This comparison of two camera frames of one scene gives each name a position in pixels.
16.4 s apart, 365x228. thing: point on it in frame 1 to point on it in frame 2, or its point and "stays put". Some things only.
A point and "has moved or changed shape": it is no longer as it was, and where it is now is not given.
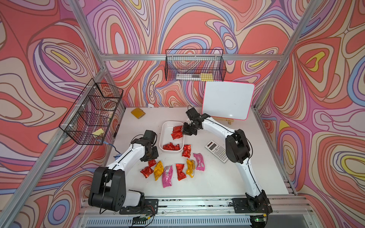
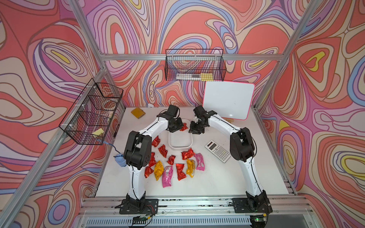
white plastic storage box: [165, 130] has moved or changed shape
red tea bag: [180, 174] stays put
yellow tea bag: [158, 170] stays put
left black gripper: [155, 154] to [180, 124]
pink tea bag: [199, 161] stays put
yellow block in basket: [206, 76] stays put
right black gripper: [186, 131] to [193, 130]
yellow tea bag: [190, 169] stays put
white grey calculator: [217, 150] stays put
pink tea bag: [167, 175] stays put
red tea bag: [177, 133] to [171, 159]
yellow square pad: [138, 112] stays put
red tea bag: [170, 147] to [163, 150]
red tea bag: [151, 163] stays put
